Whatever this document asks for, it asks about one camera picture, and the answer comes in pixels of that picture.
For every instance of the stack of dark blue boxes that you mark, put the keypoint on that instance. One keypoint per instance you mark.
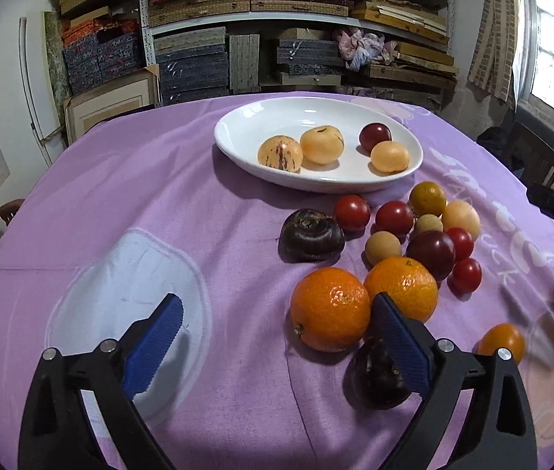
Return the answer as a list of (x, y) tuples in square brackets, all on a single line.
[(191, 76)]

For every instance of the white oval plate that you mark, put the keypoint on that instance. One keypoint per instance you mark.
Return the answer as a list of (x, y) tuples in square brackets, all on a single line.
[(277, 117)]

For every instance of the brown checked curtain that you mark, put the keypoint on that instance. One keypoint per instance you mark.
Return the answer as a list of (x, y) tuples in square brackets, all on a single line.
[(497, 29)]

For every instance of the cardboard framed picture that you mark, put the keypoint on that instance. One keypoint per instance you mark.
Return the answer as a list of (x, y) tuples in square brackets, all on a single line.
[(105, 107)]

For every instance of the orange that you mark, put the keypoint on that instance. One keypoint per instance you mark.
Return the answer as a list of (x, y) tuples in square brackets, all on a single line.
[(329, 309), (401, 284)]

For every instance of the stack of blue red boxes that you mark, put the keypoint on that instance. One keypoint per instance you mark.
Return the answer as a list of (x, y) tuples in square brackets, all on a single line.
[(100, 58)]

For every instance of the small orange kumquat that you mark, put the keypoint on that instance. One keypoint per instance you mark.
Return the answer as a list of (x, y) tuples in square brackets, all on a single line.
[(499, 340)]

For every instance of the tan longan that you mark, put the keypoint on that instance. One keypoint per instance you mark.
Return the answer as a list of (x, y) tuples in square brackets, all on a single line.
[(382, 249), (427, 224)]

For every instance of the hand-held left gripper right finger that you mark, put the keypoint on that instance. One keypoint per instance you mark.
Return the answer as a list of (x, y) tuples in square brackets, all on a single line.
[(401, 347)]

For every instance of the white metal shelf rack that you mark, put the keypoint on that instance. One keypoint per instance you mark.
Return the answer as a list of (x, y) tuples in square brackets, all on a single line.
[(144, 10)]

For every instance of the pale yellow fruit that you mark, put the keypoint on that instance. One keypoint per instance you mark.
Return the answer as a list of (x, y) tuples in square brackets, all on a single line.
[(462, 218)]

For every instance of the pink crumpled cloth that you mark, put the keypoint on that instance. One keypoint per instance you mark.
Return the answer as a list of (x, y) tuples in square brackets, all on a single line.
[(362, 49)]

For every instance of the small greenish orange mandarin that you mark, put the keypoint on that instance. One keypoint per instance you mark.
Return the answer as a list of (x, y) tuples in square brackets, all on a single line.
[(427, 198)]

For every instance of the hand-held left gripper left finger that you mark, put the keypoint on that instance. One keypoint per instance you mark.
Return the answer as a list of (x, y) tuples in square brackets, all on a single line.
[(157, 342)]

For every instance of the speckled yellow pepino melon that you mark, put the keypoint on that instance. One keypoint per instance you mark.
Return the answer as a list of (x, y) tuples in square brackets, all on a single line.
[(279, 154)]

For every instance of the dark red plum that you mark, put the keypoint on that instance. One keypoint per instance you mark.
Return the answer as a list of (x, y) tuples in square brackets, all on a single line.
[(374, 136), (431, 253)]

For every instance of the purple printed tablecloth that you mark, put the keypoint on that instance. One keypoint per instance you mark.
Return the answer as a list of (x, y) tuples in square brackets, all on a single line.
[(159, 205)]

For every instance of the round yellow fruit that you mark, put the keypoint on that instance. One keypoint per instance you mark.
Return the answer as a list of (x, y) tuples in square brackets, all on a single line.
[(390, 157)]

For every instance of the stack of flat wooden cases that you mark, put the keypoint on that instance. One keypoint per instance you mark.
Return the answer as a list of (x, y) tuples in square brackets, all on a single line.
[(414, 68)]

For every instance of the red cherry tomato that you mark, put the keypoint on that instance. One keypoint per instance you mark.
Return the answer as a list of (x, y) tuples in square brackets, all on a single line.
[(394, 218), (351, 213), (465, 276), (463, 245)]

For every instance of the dark wooden chair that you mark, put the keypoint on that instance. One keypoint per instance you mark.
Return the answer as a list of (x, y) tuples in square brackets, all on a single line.
[(526, 156)]

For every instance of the green marbled board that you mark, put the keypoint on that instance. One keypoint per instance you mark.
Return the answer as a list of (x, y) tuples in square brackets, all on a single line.
[(55, 58)]

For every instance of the stack of dark grey boxes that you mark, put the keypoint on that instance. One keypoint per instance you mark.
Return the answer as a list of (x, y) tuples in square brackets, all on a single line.
[(308, 56)]

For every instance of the yellow pepino melon with stem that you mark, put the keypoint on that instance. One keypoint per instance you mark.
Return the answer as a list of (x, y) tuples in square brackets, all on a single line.
[(322, 145)]

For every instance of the dark purple water chestnut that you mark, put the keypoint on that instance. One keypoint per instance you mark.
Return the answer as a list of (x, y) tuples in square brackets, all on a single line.
[(377, 382), (312, 236)]

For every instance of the white board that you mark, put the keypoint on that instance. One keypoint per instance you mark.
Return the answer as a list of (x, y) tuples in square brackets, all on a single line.
[(34, 93)]

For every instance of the upright grey woven boxes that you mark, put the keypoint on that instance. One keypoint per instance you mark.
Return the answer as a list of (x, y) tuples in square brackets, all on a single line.
[(244, 63)]

